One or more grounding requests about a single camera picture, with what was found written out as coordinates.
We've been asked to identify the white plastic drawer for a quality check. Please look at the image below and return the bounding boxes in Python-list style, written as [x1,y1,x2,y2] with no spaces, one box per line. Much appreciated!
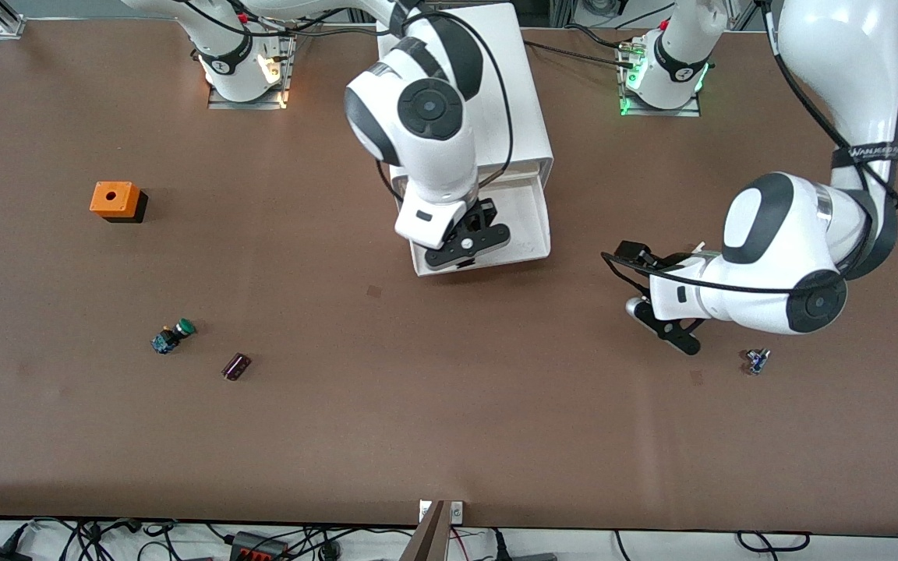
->
[410,175,553,277]

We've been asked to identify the green push button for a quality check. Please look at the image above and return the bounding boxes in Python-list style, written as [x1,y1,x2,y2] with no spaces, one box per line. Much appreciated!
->
[150,319,197,355]

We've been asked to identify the black power strip red switches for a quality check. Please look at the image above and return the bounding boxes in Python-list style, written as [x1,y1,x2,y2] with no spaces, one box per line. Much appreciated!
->
[229,531,291,561]

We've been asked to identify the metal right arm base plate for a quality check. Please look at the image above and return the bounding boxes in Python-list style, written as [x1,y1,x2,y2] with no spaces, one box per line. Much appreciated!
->
[207,35,298,111]

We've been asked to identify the orange box with black base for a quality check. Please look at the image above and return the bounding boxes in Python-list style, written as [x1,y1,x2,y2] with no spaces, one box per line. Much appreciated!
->
[90,182,148,224]

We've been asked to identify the camera mount post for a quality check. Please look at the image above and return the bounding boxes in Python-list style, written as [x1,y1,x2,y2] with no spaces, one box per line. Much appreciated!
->
[401,500,465,561]

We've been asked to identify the black cable on table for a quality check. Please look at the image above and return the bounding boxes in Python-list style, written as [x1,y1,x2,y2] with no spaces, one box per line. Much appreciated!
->
[562,23,631,51]
[525,39,637,69]

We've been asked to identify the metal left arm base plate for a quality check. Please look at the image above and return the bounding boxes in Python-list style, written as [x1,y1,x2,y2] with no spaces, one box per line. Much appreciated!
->
[619,43,703,118]

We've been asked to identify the white drawer cabinet shell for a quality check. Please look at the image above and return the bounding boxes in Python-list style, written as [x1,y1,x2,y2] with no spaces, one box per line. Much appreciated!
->
[377,2,556,186]

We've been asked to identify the black looped cable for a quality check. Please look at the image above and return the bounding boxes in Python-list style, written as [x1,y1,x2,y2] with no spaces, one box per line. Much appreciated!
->
[736,531,813,553]

